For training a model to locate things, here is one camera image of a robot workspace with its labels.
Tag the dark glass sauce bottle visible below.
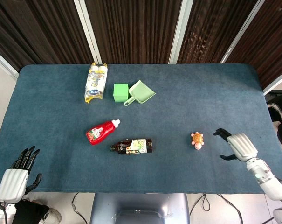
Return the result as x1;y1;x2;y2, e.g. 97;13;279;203
110;138;153;156

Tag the grey robot base column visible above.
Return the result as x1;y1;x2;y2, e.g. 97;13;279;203
89;193;191;224

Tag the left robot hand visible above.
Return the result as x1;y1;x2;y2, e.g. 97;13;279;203
0;146;42;203

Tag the black chair with white stripe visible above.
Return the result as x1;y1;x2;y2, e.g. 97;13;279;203
266;90;282;150

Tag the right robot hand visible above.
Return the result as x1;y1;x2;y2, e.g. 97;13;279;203
213;128;258;162

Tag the light green plastic dustpan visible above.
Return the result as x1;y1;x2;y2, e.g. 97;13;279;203
124;80;157;107

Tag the green cube block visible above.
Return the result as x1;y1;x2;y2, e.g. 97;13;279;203
113;83;129;102

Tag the yellow white snack package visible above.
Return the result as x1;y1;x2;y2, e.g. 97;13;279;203
84;62;108;103

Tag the black bag on floor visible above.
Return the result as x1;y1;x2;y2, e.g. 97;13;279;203
14;199;62;224

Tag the black floor cable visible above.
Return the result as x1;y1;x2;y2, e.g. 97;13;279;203
70;192;93;219
189;193;275;224

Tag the red ketchup bottle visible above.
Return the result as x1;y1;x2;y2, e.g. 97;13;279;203
85;119;121;146

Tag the blue table cloth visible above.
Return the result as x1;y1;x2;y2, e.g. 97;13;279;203
0;63;282;195

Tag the small orange turtle toy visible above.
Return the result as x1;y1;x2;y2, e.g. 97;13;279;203
191;132;205;150

